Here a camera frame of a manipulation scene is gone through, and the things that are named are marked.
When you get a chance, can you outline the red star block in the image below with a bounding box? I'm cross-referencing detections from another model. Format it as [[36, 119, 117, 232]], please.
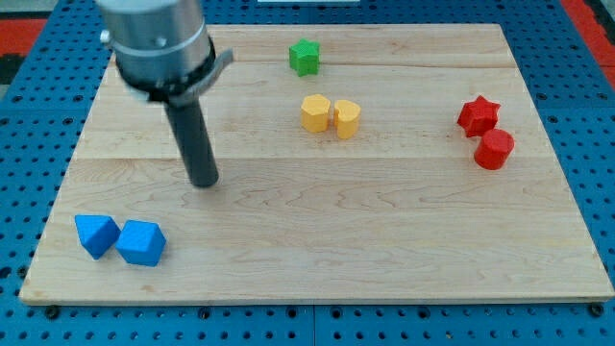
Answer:
[[456, 95, 501, 137]]

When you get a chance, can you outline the green star block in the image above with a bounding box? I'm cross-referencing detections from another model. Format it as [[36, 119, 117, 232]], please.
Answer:
[[288, 38, 320, 77]]

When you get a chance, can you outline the blue triangular block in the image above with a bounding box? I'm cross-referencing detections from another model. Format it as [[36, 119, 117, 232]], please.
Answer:
[[74, 214, 120, 260]]

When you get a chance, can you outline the blue cube block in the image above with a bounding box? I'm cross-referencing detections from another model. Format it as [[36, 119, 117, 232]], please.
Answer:
[[115, 220, 166, 266]]

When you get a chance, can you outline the red cylinder block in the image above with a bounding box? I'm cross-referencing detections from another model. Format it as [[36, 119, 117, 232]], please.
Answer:
[[474, 129, 515, 170]]

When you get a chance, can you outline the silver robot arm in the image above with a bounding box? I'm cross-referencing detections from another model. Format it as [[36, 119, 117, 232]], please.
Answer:
[[95, 0, 234, 107]]

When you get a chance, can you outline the yellow heart block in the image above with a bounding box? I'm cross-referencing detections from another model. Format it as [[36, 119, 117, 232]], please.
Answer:
[[333, 100, 361, 139]]

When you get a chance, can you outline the wooden board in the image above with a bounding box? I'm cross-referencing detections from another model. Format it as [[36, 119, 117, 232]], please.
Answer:
[[20, 24, 614, 306]]

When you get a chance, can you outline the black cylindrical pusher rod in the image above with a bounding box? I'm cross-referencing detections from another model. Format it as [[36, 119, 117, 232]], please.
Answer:
[[164, 100, 219, 187]]

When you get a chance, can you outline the yellow hexagon block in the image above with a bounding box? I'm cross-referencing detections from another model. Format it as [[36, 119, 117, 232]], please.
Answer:
[[301, 94, 331, 133]]

